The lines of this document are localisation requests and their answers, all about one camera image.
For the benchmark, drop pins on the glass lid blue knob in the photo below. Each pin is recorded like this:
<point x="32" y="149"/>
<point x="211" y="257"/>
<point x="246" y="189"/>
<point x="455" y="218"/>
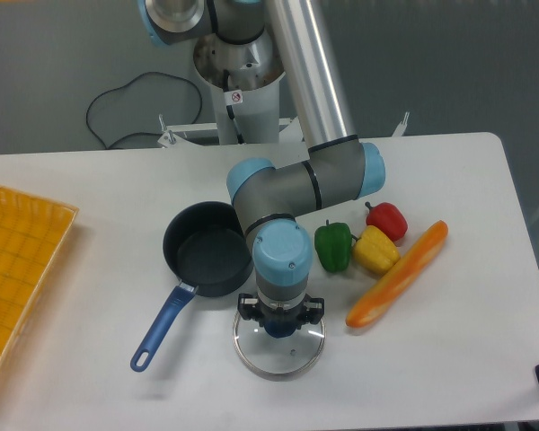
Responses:
<point x="278" y="359"/>

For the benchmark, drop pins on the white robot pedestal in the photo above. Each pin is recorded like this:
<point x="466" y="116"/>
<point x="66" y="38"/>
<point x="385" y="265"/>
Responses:
<point x="244" y="86"/>

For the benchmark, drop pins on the white metal base frame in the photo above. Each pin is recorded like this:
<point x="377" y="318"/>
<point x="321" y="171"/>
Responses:
<point x="206" y="133"/>

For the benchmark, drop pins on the yellow plastic basket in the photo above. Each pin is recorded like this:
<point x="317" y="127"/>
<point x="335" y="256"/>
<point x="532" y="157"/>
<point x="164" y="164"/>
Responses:
<point x="32" y="231"/>

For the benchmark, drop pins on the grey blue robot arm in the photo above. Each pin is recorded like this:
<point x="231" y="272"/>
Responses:
<point x="339" y="168"/>

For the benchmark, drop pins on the orange toy baguette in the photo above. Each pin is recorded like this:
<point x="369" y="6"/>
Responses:
<point x="378" y="299"/>

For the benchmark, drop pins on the green toy bell pepper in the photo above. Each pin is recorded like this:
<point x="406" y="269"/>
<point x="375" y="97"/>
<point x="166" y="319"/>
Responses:
<point x="332" y="243"/>

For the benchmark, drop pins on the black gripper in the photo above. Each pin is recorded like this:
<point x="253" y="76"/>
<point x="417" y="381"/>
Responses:
<point x="309" y="311"/>

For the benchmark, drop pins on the red toy bell pepper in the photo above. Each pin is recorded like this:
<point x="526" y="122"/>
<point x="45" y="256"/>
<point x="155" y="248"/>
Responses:
<point x="388" y="219"/>

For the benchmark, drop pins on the yellow toy bell pepper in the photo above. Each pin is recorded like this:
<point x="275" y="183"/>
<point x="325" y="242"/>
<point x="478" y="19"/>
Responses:
<point x="374" y="251"/>

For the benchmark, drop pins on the dark saucepan blue handle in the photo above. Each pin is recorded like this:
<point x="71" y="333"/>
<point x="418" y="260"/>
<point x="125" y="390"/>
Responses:
<point x="205" y="249"/>

